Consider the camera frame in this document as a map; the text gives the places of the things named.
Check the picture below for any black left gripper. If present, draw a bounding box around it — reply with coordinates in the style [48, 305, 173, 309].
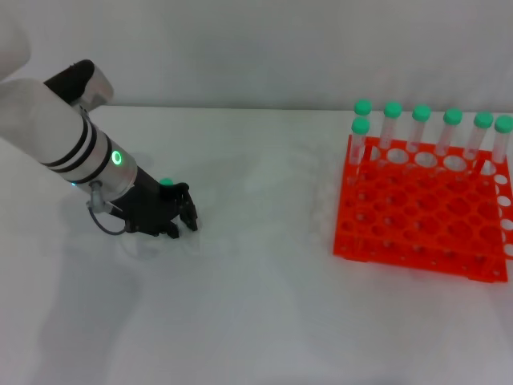
[107, 165, 200, 241]

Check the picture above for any orange test tube rack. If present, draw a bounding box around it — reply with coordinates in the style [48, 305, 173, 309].
[332, 134, 513, 284]

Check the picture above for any grey left wrist cable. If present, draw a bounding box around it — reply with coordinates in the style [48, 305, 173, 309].
[85, 180, 130, 237]

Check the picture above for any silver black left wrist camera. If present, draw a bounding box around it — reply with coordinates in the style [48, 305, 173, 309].
[42, 59, 115, 111]

